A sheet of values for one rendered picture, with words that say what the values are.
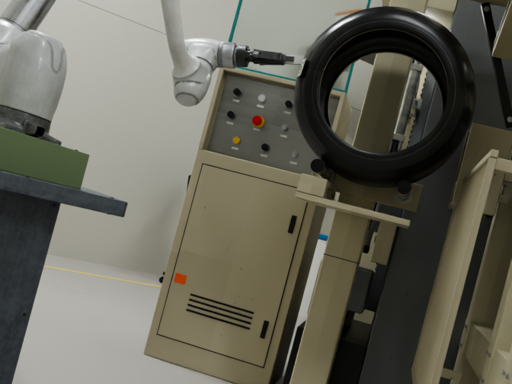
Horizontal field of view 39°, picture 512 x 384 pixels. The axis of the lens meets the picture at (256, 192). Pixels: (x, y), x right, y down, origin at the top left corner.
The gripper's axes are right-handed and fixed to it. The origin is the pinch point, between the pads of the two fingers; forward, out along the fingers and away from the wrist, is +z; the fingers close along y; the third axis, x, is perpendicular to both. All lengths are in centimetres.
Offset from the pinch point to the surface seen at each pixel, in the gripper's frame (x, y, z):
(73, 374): 116, -3, -64
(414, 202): 42, 23, 45
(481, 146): 21, 19, 65
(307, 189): 44.0, -11.2, 10.9
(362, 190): 40, 23, 26
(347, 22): -10.6, -11.5, 17.3
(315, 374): 108, 26, 17
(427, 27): -10.3, -12.0, 42.6
